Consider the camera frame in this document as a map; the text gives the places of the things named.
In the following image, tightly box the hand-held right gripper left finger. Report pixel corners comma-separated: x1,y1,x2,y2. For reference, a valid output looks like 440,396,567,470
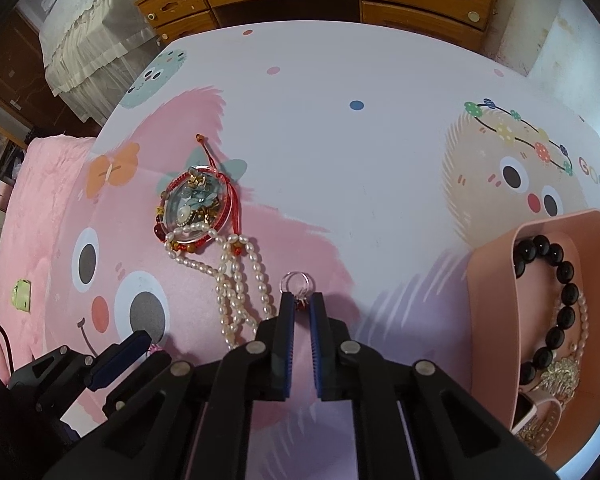
45,294,296,480

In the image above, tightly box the pink tray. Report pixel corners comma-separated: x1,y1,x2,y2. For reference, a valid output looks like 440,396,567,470
467,209,600,467

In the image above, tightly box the gold chain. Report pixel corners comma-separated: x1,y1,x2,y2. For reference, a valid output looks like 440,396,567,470
519,419,552,462

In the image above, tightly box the small pearl bracelet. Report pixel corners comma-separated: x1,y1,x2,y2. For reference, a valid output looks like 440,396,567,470
555,290,589,361

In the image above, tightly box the pink strap watch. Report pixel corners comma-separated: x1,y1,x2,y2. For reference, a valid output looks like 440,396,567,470
509,387,567,442

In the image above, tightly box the silver ring with red stone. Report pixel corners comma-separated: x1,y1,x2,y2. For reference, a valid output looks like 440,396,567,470
280,271,314,312

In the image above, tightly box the teal flower ornament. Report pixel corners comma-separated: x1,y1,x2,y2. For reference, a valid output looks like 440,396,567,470
187,185,216,207

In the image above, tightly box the long white pearl necklace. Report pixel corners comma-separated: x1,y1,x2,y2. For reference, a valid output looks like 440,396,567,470
164,230,276,351

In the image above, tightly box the small green card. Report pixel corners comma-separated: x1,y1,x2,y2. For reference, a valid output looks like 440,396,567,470
11,279,34,314

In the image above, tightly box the pink fluffy blanket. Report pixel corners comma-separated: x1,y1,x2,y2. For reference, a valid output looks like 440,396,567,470
0,135,97,383

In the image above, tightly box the red string bracelet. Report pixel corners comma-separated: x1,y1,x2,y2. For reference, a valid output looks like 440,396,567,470
155,134,247,257

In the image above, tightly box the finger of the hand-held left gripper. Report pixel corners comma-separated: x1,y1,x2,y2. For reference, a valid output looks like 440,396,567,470
7,331,152,397
102,350,173,417

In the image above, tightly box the gold brooch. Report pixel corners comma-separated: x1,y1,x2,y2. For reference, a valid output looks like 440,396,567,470
530,354,582,402

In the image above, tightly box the white lace covered furniture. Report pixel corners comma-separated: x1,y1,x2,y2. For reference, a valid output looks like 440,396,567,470
39,0,162,123

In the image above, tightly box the clear glass dish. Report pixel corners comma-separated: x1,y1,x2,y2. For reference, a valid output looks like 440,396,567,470
161,165,231,247

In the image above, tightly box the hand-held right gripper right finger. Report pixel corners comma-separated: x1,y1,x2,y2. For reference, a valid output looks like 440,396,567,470
310,292,561,480

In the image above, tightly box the black bead bracelet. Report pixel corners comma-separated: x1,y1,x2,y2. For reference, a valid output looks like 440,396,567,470
512,235,581,384

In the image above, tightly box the dark wooden cabinet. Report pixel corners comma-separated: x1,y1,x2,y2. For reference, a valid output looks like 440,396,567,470
0,9,48,133

